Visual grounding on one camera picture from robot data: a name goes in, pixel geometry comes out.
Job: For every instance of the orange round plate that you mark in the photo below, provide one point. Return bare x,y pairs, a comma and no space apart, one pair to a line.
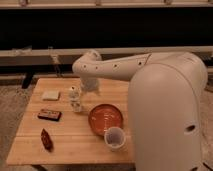
104,116

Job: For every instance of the dark rectangular snack box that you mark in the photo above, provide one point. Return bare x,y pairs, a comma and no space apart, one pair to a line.
49,114

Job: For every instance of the white paper cup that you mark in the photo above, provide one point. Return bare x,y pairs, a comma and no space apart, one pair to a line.
114,138

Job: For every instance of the grey horizontal rail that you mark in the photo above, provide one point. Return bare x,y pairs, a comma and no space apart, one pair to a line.
36,57

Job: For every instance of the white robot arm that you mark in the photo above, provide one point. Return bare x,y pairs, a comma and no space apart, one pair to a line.
163,105

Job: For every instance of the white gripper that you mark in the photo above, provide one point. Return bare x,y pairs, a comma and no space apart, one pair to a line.
88,84

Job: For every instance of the wooden table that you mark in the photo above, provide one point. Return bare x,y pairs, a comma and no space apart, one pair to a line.
73,141

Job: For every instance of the clear plastic bottle white cap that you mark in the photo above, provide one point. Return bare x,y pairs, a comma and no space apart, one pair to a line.
74,97

